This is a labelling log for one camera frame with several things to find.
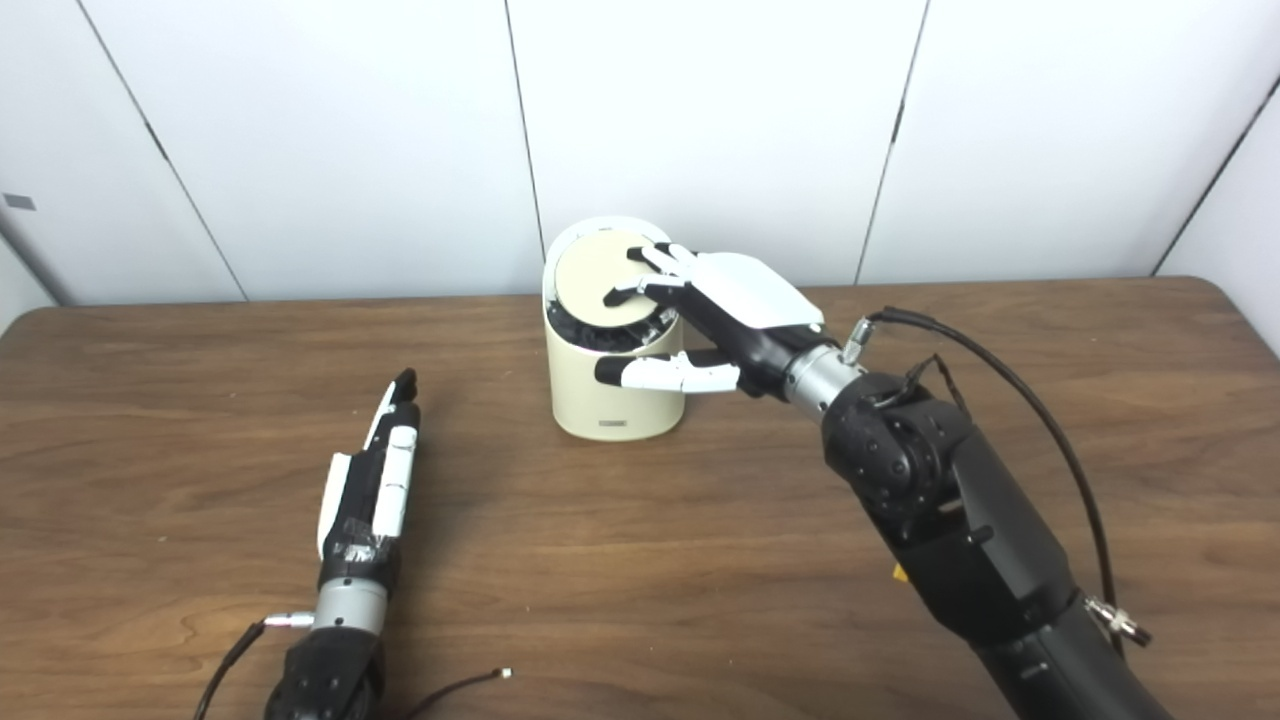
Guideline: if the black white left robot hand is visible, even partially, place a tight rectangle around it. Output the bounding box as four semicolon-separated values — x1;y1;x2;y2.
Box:
317;369;422;591

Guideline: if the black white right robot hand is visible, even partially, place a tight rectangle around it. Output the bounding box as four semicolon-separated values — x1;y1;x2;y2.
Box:
595;243;841;399

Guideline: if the cream round bin lid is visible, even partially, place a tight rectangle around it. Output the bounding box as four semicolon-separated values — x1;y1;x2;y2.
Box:
553;229;671;326

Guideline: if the cream-colored round trash bin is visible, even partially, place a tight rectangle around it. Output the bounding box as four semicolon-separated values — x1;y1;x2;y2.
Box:
542;215;687;442

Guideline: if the black trash bag liner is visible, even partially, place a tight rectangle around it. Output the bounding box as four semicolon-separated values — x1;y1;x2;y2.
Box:
546;300;679;355

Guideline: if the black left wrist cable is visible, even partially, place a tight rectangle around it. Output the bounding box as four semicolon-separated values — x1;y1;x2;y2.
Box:
192;612;316;720

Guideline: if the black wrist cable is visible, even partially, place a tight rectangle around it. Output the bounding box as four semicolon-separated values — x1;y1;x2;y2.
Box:
842;307;1153;656
192;612;316;720

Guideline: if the thin loose black wire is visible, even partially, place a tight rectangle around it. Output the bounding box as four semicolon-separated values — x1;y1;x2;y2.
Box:
400;668;513;720

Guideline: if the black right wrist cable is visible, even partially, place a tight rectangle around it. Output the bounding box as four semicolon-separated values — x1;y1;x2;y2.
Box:
842;307;1153;656

